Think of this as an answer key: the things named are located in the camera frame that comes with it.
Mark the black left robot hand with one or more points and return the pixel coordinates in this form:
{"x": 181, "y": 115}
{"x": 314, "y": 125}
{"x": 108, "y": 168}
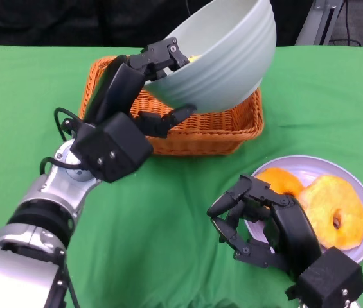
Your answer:
{"x": 113, "y": 93}

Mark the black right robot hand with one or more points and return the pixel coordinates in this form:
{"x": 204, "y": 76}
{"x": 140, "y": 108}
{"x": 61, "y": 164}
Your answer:
{"x": 290, "y": 231}

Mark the pale grey-green bowl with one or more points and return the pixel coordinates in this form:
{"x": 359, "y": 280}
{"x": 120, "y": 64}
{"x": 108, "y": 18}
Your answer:
{"x": 219, "y": 64}

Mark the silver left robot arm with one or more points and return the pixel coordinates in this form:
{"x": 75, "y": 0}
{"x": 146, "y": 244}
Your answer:
{"x": 40, "y": 199}

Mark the pale lavender plate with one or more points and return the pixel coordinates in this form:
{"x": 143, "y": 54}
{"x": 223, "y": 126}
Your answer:
{"x": 329, "y": 167}

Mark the yellow striped cake piece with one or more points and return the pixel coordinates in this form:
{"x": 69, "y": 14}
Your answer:
{"x": 194, "y": 58}

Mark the orange wicker basket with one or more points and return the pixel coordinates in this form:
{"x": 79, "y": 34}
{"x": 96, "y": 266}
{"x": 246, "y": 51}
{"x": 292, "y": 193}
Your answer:
{"x": 207, "y": 128}

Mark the black cloth backdrop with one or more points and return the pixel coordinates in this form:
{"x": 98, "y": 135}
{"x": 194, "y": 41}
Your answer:
{"x": 40, "y": 22}

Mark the green tablecloth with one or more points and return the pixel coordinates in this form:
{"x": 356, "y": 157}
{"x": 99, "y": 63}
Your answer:
{"x": 168, "y": 208}

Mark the grey metal stand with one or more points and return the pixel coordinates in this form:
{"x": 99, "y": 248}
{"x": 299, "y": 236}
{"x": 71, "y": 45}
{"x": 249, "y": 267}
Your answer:
{"x": 311, "y": 25}

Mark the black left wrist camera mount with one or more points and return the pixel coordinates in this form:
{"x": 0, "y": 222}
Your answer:
{"x": 113, "y": 147}

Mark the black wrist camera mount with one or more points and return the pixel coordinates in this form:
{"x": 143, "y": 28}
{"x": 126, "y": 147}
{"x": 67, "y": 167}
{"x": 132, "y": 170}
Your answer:
{"x": 329, "y": 279}
{"x": 113, "y": 147}

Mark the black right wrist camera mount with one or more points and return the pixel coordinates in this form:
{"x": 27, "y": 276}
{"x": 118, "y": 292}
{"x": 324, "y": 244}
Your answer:
{"x": 329, "y": 279}

